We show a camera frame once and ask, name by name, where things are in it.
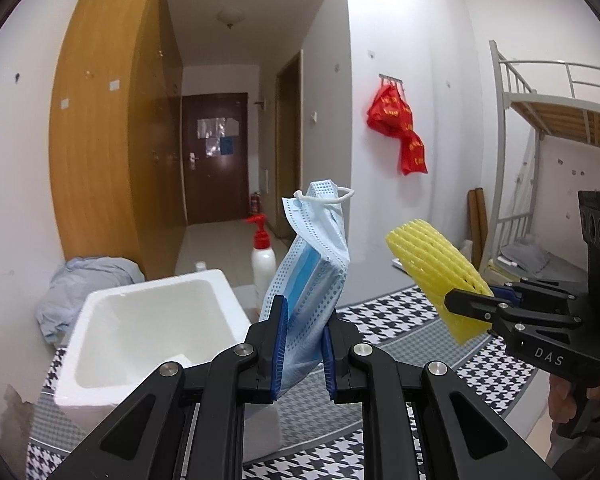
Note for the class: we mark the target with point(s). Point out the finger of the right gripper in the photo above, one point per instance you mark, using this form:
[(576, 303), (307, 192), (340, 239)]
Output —
[(507, 292), (467, 310)]

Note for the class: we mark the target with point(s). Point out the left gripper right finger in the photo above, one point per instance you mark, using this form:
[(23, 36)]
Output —
[(421, 421)]

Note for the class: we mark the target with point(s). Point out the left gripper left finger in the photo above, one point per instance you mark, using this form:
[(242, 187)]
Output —
[(187, 422)]

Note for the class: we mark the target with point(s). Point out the yellow foam net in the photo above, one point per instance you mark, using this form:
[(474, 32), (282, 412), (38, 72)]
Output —
[(437, 266)]

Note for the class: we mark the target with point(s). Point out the blue face masks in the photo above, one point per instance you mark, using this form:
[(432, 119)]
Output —
[(310, 277)]

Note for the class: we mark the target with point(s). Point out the person's right hand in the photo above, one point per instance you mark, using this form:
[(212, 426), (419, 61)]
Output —
[(561, 405)]

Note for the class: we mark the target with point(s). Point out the wooden boards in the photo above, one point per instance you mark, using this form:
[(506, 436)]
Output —
[(478, 225)]

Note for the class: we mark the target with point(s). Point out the white styrofoam box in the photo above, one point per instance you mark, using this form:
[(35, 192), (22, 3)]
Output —
[(123, 334)]

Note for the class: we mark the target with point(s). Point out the houndstooth table mat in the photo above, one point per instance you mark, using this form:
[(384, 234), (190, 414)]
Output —
[(188, 422)]

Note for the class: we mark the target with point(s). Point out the blue spray bottle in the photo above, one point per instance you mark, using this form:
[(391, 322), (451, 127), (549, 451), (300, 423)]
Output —
[(200, 265)]

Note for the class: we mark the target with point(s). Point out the light blue cloth pile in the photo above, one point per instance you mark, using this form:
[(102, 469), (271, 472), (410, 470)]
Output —
[(69, 287)]

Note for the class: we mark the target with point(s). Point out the white red pump bottle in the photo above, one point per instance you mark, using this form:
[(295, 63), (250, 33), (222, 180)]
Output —
[(263, 258)]

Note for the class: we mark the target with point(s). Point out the white metal bunk bed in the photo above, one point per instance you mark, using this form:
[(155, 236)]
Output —
[(547, 150)]

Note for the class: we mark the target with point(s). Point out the red hanging bags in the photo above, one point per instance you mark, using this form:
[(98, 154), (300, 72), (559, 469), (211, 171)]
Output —
[(390, 115)]

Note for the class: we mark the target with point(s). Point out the red fire extinguisher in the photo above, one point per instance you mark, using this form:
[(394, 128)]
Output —
[(255, 203)]

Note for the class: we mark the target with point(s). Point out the dark brown door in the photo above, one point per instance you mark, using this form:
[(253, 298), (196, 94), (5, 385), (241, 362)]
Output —
[(215, 157)]

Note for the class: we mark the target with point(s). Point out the wooden wardrobe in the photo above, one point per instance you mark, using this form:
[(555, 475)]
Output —
[(114, 130)]

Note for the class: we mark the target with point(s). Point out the ceiling lamp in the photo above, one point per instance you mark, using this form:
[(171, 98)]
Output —
[(230, 17)]

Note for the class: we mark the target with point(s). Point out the wall hook rack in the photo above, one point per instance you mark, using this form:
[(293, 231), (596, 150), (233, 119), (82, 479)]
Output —
[(391, 79)]

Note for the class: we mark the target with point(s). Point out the wooden door frame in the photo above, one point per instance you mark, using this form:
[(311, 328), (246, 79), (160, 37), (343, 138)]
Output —
[(287, 140)]

